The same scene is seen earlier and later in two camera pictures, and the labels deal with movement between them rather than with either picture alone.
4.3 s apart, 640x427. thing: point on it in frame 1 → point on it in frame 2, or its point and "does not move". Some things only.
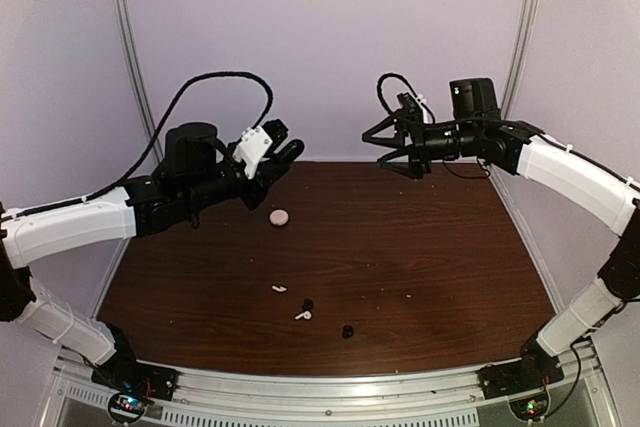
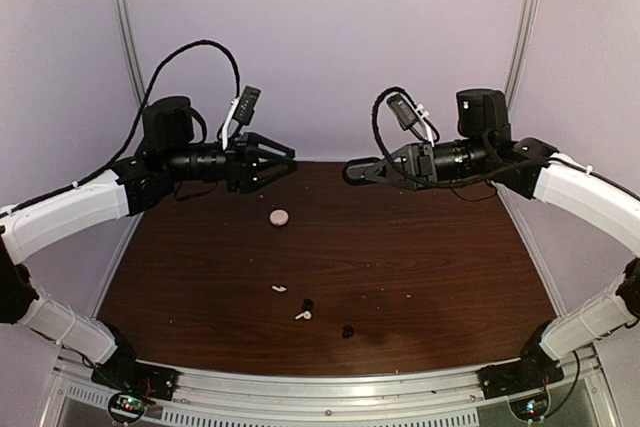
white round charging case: [278, 217] does not move
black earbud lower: [347, 331] does not move
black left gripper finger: [276, 130] → [271, 172]
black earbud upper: [307, 304] does not move
